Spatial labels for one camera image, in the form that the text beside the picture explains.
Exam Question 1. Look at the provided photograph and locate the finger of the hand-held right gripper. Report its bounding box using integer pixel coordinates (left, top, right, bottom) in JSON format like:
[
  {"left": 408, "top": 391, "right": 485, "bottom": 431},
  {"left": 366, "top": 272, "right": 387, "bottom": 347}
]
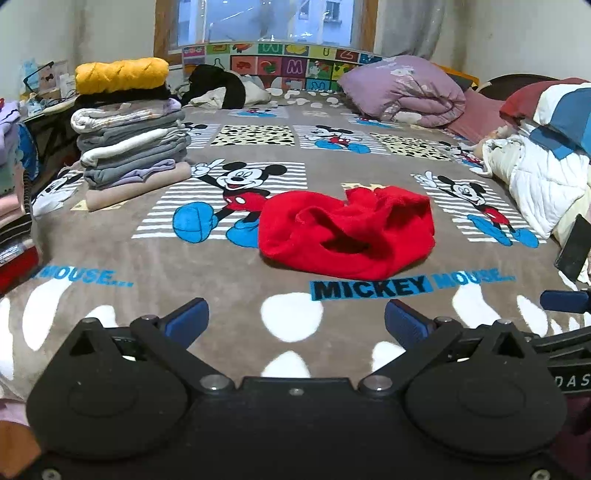
[
  {"left": 553, "top": 213, "right": 591, "bottom": 283},
  {"left": 540, "top": 289, "right": 591, "bottom": 315}
]

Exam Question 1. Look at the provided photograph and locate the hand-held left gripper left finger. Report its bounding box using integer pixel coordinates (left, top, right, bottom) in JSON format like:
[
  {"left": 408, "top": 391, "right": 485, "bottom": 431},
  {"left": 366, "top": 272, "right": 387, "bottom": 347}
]
[{"left": 69, "top": 298, "right": 236, "bottom": 396}]

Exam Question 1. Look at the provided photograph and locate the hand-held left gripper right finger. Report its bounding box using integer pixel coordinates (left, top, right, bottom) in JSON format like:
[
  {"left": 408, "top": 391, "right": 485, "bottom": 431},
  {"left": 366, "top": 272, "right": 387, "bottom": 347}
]
[{"left": 358, "top": 299, "right": 539, "bottom": 398}]

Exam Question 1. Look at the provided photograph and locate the red sweater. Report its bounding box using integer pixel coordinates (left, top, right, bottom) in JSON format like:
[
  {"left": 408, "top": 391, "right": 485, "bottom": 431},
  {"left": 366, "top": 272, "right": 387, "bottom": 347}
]
[{"left": 257, "top": 185, "right": 437, "bottom": 281}]

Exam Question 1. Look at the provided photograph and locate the stack of folded clothes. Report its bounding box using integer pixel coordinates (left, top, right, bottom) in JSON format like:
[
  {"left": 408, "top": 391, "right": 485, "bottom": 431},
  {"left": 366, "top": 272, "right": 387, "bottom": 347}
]
[{"left": 71, "top": 99, "right": 192, "bottom": 213}]

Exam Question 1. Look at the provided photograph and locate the pile of assorted clothes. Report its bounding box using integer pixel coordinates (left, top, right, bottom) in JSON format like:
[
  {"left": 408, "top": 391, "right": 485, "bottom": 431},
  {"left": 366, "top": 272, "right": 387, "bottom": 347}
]
[{"left": 0, "top": 97, "right": 42, "bottom": 296}]

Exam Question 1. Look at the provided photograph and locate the pale yellow cloth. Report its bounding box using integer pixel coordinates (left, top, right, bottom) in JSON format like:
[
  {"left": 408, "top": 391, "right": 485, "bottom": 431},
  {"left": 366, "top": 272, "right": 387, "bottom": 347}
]
[{"left": 551, "top": 187, "right": 591, "bottom": 245}]

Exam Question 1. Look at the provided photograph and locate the cartoon mouse printed blanket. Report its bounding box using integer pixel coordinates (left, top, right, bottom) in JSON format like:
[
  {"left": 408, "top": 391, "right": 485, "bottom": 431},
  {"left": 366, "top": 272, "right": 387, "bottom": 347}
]
[{"left": 0, "top": 90, "right": 591, "bottom": 416}]

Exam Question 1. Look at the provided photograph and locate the white quilted comforter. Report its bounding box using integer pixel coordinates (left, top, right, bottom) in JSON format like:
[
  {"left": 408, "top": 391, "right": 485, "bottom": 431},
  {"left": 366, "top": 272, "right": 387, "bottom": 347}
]
[{"left": 482, "top": 134, "right": 591, "bottom": 241}]

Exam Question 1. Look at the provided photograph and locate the peach plush doll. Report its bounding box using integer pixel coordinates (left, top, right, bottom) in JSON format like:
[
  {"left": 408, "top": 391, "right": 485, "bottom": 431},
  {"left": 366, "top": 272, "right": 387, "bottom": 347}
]
[{"left": 470, "top": 129, "right": 509, "bottom": 160}]

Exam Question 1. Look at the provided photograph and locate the red white blue quilt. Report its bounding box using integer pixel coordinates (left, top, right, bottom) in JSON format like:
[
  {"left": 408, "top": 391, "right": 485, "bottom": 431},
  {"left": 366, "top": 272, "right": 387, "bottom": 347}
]
[{"left": 499, "top": 78, "right": 591, "bottom": 160}]

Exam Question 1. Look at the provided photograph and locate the pink pillow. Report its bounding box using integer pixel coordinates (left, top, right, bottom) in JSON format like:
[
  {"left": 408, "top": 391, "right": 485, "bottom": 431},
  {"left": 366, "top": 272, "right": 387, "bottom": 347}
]
[{"left": 443, "top": 88, "right": 513, "bottom": 144}]

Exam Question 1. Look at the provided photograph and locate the dark wooden headboard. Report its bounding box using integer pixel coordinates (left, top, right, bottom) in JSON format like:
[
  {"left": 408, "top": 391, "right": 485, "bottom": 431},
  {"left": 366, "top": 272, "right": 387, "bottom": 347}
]
[{"left": 478, "top": 74, "right": 561, "bottom": 101}]

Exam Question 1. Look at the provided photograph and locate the folded black garment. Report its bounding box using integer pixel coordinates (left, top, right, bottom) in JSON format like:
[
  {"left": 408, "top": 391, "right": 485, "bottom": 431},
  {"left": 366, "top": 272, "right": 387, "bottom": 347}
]
[{"left": 74, "top": 85, "right": 174, "bottom": 112}]

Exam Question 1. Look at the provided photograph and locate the dark cabinet with items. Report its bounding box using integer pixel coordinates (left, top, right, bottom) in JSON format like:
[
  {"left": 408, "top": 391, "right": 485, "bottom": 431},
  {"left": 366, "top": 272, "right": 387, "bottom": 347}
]
[{"left": 21, "top": 99, "right": 81, "bottom": 178}]

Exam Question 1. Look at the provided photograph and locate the purple floral quilt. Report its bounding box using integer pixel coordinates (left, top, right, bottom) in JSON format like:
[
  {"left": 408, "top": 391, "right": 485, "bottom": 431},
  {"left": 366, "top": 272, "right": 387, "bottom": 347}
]
[{"left": 337, "top": 55, "right": 467, "bottom": 129}]

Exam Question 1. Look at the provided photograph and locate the yellow knit sweater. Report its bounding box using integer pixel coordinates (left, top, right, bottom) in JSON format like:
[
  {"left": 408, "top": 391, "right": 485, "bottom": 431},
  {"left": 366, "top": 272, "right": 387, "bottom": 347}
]
[{"left": 75, "top": 58, "right": 170, "bottom": 95}]

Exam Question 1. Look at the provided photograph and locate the colourful alphabet foam mat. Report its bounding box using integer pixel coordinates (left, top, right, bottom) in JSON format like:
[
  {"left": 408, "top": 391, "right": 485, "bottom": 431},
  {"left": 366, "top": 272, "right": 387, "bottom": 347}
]
[{"left": 182, "top": 41, "right": 389, "bottom": 93}]

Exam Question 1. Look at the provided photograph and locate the grey curtain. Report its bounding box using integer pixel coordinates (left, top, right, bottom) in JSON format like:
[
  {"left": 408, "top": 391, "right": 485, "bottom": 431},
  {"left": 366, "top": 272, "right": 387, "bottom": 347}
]
[{"left": 374, "top": 0, "right": 455, "bottom": 63}]

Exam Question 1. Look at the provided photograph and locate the pile of small toiletries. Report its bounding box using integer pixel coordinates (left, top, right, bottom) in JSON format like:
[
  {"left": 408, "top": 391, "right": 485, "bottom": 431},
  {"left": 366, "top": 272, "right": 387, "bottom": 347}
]
[{"left": 21, "top": 59, "right": 77, "bottom": 104}]

